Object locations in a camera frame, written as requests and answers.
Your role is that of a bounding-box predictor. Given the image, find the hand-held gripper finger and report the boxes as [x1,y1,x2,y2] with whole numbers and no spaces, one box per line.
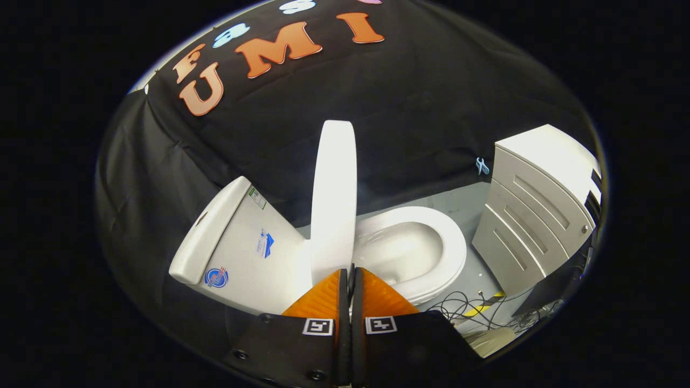
[224,268,351,387]
[350,267,484,387]

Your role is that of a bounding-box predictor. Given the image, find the white toilet bowl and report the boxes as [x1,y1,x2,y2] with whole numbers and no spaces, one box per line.
[352,206,468,306]

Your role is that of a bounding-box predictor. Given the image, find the white toilet tank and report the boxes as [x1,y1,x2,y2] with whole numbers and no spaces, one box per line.
[168,176,314,317]

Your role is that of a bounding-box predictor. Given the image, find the yellow black hazard tape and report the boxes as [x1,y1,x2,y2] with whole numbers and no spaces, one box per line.
[463,293,506,318]

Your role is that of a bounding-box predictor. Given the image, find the dark box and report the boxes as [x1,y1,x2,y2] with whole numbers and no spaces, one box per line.
[511,251,595,318]

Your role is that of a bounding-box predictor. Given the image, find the white drawer cabinet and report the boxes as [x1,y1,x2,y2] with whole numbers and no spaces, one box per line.
[471,124,603,298]

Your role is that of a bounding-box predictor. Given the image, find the black backdrop cloth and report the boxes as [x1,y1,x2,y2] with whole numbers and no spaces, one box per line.
[96,0,599,345]

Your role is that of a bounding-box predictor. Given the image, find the black floor cables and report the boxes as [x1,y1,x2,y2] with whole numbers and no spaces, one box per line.
[425,290,564,330]

